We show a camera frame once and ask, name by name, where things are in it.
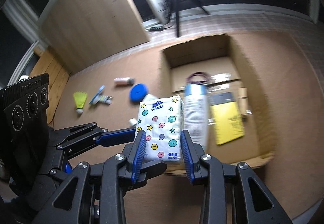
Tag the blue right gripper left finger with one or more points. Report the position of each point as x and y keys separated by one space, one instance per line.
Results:
x=137 y=155

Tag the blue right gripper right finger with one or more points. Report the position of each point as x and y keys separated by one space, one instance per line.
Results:
x=189 y=156

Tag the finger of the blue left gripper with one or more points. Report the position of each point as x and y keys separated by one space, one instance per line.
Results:
x=67 y=167
x=113 y=138

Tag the patterned tissue pack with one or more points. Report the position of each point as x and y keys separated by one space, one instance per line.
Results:
x=162 y=120

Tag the patterned lighter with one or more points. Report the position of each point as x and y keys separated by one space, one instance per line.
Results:
x=107 y=100

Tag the yellow black notebook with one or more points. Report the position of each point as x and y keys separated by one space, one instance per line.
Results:
x=227 y=118

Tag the white blue lotion bottle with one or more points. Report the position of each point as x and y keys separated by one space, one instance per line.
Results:
x=196 y=113

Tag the blue round tin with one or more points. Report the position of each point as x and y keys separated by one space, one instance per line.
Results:
x=138 y=93

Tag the pink cosmetic bottle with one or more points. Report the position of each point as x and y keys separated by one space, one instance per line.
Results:
x=128 y=81

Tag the wooden clothespin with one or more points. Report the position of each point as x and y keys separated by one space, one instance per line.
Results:
x=243 y=103

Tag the green white glue stick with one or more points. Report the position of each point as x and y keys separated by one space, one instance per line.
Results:
x=133 y=122

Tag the white power adapter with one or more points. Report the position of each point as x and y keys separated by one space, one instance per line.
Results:
x=149 y=99

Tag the yellow badminton shuttlecock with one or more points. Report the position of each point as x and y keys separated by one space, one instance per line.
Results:
x=79 y=99

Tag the cardboard box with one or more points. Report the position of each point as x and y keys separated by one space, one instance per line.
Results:
x=225 y=58

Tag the pine wooden panel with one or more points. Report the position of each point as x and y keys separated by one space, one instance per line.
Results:
x=50 y=63

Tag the light wooden board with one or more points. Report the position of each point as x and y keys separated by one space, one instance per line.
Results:
x=83 y=32

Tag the black tripod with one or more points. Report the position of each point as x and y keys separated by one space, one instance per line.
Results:
x=173 y=9

